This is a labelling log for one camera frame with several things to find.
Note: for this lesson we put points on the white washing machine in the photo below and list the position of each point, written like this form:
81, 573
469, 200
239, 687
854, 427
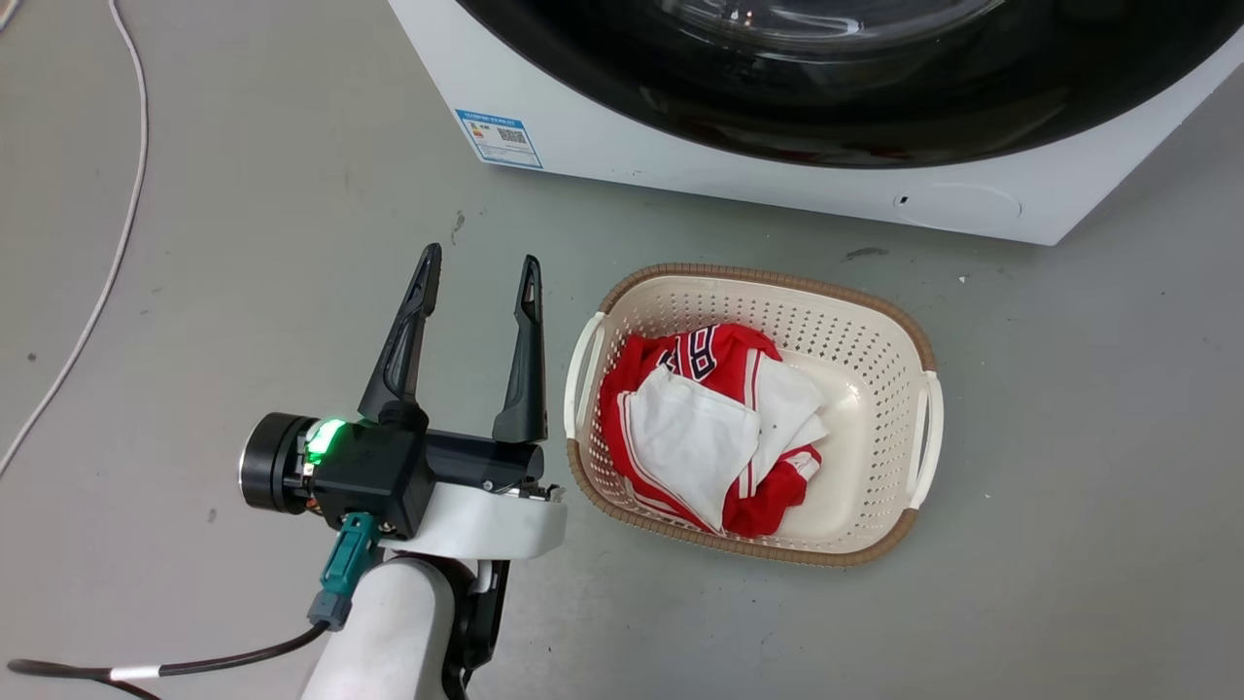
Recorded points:
680, 146

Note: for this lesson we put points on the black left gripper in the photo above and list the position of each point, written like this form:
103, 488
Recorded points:
374, 472

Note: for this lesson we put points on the white filter cover panel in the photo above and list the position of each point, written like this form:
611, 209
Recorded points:
957, 204

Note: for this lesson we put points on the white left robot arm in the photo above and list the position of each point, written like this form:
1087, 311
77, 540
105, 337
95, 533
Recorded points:
408, 622

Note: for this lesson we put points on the red and white jersey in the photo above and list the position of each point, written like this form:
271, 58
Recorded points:
700, 437

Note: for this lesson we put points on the cream perforated laundry basket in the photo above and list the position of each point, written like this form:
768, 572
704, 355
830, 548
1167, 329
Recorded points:
865, 369

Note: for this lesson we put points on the black round washing machine door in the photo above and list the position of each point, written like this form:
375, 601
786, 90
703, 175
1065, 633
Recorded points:
875, 107

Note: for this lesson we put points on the blue white label sticker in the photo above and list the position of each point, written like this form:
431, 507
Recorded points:
500, 138

